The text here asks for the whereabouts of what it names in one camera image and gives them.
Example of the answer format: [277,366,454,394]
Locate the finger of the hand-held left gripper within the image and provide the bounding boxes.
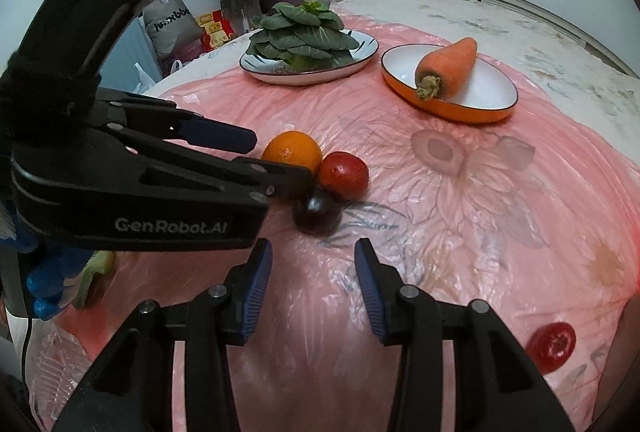
[95,124,315,207]
[95,89,259,155]

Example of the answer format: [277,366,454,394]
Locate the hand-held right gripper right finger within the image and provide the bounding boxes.
[354,239,576,432]

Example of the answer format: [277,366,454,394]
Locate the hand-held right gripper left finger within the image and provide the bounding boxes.
[52,239,273,432]

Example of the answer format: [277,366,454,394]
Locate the orange mandarin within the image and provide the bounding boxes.
[261,131,323,173]

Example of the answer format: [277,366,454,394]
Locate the dark purple plum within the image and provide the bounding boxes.
[292,189,343,235]

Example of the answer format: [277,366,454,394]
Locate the red tomato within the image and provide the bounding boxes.
[318,152,370,201]

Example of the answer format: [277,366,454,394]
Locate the small red apple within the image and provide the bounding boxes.
[525,322,577,375]

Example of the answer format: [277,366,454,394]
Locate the person's left hand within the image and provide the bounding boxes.
[0,207,96,321]

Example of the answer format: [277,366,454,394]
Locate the loose green leaf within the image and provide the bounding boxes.
[75,251,115,307]

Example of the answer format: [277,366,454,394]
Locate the white plastic bag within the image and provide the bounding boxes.
[131,59,183,92]

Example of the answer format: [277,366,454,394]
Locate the pink plastic sheet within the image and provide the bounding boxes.
[25,9,640,432]

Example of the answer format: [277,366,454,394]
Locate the red and yellow boxes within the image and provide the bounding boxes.
[197,9,236,52]

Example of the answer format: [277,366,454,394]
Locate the light blue board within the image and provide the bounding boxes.
[117,19,161,97]

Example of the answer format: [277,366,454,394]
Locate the grey printed bag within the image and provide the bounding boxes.
[142,0,203,60]

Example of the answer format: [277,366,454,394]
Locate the green leafy vegetable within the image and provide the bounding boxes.
[248,0,360,73]

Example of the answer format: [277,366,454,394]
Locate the carrot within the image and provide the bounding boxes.
[414,36,478,101]

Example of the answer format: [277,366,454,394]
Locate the orange oval bowl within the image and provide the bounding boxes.
[381,43,520,123]

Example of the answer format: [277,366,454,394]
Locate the black cable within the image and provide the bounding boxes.
[20,314,33,388]

